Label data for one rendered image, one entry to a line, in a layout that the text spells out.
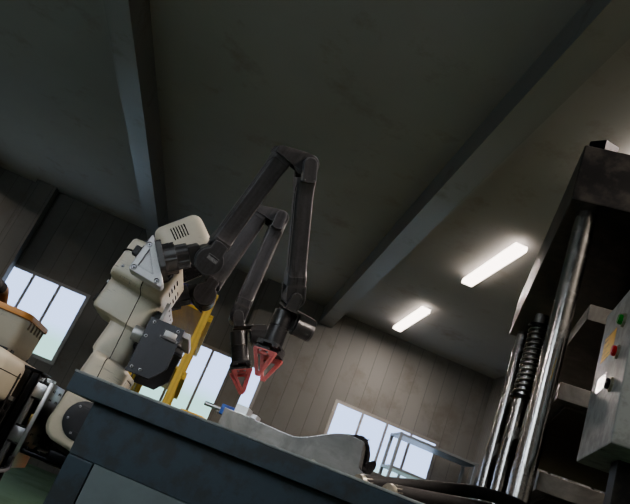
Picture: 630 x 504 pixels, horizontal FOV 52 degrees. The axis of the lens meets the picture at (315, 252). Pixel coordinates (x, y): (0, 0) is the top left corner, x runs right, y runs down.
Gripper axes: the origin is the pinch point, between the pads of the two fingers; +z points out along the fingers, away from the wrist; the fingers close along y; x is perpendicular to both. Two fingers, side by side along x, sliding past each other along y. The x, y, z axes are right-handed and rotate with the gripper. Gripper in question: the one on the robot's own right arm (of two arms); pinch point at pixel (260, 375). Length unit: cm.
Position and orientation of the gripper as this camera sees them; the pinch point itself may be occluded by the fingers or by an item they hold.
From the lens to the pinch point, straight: 184.0
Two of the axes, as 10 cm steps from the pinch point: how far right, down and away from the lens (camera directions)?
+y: 1.4, 4.0, 9.0
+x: -9.3, -2.5, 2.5
